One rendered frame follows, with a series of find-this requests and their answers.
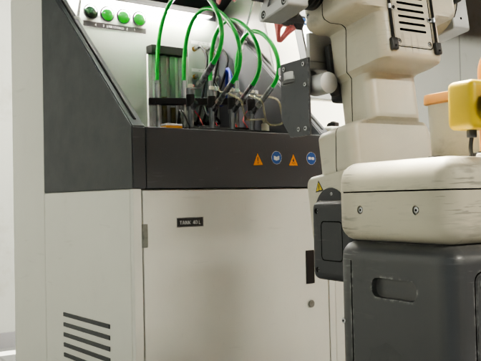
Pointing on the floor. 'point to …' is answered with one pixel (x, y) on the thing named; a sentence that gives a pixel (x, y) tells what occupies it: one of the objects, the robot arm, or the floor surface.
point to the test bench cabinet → (103, 276)
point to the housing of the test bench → (28, 180)
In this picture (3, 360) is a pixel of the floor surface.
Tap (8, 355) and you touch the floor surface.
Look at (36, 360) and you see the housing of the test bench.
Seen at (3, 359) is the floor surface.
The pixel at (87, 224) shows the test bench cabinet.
